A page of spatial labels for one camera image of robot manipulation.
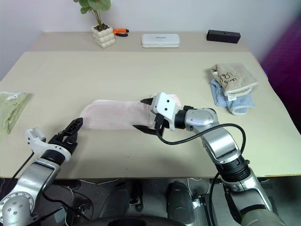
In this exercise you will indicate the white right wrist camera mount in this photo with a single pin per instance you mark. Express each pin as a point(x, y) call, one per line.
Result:
point(164, 104)

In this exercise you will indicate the beige towel with print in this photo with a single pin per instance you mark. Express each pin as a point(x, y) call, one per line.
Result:
point(237, 75)

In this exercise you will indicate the white flat case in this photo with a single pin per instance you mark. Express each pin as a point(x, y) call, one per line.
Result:
point(161, 40)

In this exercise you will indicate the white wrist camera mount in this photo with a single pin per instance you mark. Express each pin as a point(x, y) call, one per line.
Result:
point(35, 140)
point(164, 104)

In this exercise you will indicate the light blue towel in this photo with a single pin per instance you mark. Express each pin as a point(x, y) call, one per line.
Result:
point(240, 102)

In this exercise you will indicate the dark rounded shape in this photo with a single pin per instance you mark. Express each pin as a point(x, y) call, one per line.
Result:
point(179, 200)

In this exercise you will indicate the black rectangular box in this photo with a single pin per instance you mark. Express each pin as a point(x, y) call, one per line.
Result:
point(223, 36)

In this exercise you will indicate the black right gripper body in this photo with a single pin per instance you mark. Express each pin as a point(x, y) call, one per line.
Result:
point(161, 122)

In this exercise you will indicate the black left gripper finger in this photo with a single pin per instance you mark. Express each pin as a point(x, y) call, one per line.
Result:
point(75, 129)
point(74, 123)

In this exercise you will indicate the purple fabric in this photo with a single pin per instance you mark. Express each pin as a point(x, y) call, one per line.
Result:
point(284, 70)

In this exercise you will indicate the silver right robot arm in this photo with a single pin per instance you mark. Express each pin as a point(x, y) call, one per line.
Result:
point(218, 139)

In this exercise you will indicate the pink towel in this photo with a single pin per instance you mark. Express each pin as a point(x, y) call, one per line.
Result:
point(113, 115)

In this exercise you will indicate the green plant in white pot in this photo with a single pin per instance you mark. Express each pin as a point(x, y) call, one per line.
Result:
point(103, 36)

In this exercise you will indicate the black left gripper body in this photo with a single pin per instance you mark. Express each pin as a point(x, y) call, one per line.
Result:
point(69, 143)

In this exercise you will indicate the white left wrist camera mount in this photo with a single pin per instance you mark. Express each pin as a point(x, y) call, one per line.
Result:
point(35, 140)

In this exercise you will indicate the orange and black pliers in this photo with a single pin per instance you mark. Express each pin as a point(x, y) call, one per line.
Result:
point(120, 31)

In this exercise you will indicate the green towel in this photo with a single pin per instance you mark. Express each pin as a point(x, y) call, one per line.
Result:
point(10, 110)

